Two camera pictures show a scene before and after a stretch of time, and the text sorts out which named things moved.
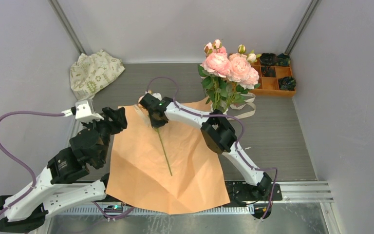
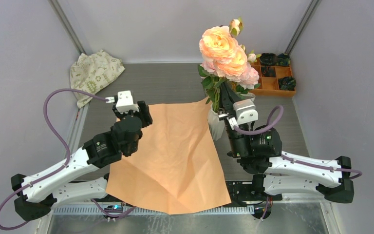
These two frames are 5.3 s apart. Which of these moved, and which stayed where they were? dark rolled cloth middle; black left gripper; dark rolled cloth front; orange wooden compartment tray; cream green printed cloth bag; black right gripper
Moved: black right gripper; black left gripper
Stayed: orange wooden compartment tray; cream green printed cloth bag; dark rolled cloth middle; dark rolled cloth front
